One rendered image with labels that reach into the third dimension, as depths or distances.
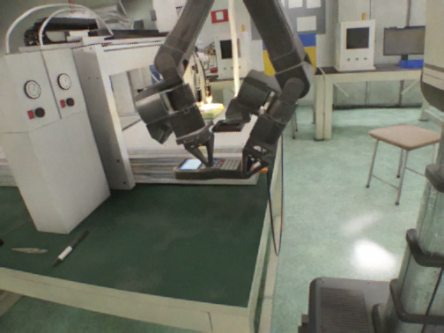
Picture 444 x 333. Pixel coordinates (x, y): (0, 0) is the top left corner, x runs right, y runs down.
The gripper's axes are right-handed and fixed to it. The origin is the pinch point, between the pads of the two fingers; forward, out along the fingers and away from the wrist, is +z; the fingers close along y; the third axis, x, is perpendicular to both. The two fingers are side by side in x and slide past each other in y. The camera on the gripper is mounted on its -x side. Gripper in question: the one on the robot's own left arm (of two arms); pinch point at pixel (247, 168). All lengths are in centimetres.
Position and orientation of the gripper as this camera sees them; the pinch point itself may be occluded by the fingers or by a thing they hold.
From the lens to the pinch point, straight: 69.7
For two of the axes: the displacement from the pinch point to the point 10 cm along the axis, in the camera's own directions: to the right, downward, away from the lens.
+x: 8.9, 4.6, -0.4
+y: -2.6, 4.2, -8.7
